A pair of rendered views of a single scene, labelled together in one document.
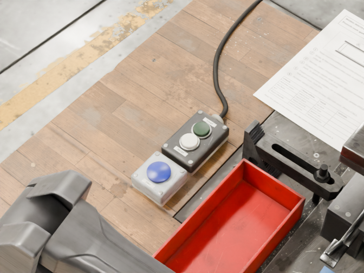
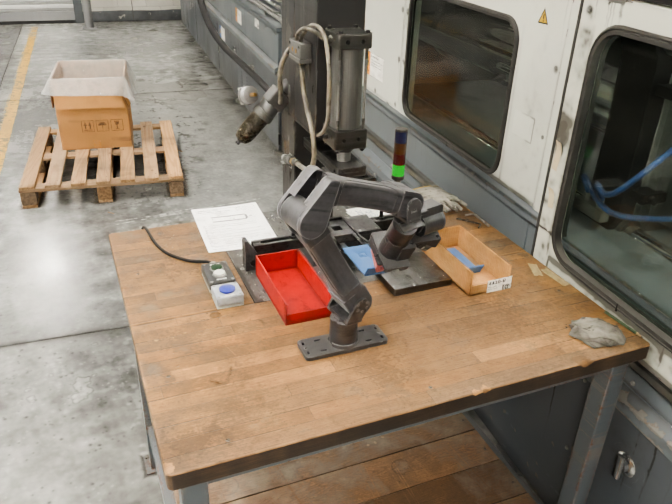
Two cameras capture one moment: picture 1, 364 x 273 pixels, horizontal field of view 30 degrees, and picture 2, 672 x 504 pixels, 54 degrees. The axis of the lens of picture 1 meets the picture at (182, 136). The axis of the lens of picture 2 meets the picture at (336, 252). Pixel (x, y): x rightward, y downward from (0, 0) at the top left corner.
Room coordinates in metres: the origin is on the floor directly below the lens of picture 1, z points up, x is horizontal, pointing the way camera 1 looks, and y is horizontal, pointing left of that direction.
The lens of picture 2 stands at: (-0.22, 1.18, 1.81)
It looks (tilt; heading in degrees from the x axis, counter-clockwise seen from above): 29 degrees down; 295
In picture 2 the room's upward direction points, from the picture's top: 2 degrees clockwise
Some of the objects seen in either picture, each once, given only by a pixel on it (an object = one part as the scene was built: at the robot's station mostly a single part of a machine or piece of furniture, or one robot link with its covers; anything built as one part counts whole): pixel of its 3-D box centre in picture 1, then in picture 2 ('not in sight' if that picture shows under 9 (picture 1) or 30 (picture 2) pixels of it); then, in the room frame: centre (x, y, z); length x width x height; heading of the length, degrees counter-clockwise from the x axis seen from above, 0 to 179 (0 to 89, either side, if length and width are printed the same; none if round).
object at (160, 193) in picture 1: (159, 182); (227, 299); (0.61, 0.04, 0.90); 0.07 x 0.07 x 0.06; 49
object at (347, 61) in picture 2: not in sight; (343, 89); (0.48, -0.31, 1.37); 0.11 x 0.09 x 0.30; 49
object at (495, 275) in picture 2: not in sight; (465, 259); (0.13, -0.40, 0.93); 0.25 x 0.13 x 0.08; 139
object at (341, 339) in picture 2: not in sight; (343, 329); (0.28, 0.07, 0.94); 0.20 x 0.07 x 0.08; 49
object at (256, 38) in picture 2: not in sight; (256, 27); (3.78, -5.12, 0.49); 5.51 x 1.02 x 0.97; 135
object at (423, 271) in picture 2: not in sight; (409, 272); (0.25, -0.30, 0.91); 0.17 x 0.16 x 0.02; 49
